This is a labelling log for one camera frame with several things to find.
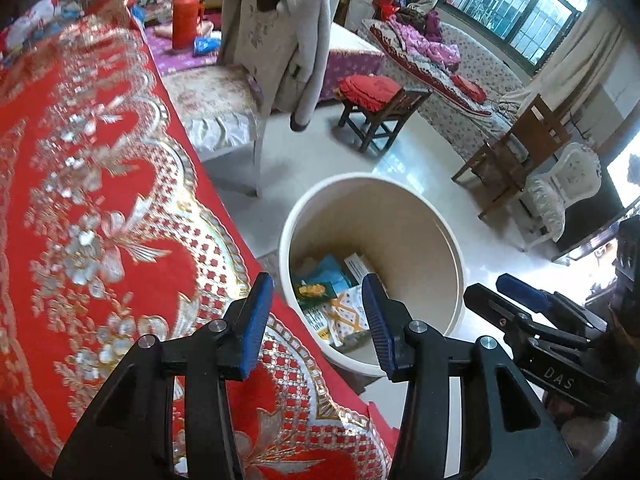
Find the orange white paper package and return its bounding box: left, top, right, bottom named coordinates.
left=303, top=285, right=370, bottom=351

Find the dark green snack packet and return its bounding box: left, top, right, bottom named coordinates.
left=294, top=283, right=336, bottom=310

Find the beige trash bin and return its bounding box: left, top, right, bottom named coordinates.
left=278, top=171, right=468, bottom=378

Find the white ornate armchair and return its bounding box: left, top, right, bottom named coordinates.
left=523, top=142, right=602, bottom=252

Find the dark wooden chair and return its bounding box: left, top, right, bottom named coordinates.
left=451, top=94, right=570, bottom=220

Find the floral sofa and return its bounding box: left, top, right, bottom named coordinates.
left=358, top=18, right=524, bottom=160

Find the small wooden stool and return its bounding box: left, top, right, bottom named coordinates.
left=337, top=88, right=432, bottom=157

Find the red embroidered tablecloth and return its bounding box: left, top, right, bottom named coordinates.
left=1, top=0, right=394, bottom=479

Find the red sofa pillow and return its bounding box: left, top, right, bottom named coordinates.
left=450, top=74, right=487, bottom=104

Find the beige curtain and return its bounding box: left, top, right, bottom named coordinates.
left=498, top=0, right=625, bottom=120

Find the red stool cushion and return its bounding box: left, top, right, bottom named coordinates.
left=334, top=75, right=401, bottom=113

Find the pink blanket on sofa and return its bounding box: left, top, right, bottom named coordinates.
left=387, top=14, right=461, bottom=68

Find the purple covered low table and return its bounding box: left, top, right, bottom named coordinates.
left=144, top=23, right=384, bottom=103

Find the white cushioned chair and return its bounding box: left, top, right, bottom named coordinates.
left=162, top=0, right=268, bottom=196

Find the white jacket on chair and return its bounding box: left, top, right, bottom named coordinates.
left=233, top=0, right=338, bottom=132

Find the blue plastic bag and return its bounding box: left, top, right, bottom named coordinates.
left=193, top=37, right=221, bottom=58

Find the red thermos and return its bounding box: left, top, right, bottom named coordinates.
left=171, top=0, right=204, bottom=51

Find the white red plastic bag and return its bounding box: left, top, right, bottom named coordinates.
left=1, top=0, right=60, bottom=52

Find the window with black frame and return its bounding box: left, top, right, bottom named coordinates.
left=439, top=0, right=589, bottom=75

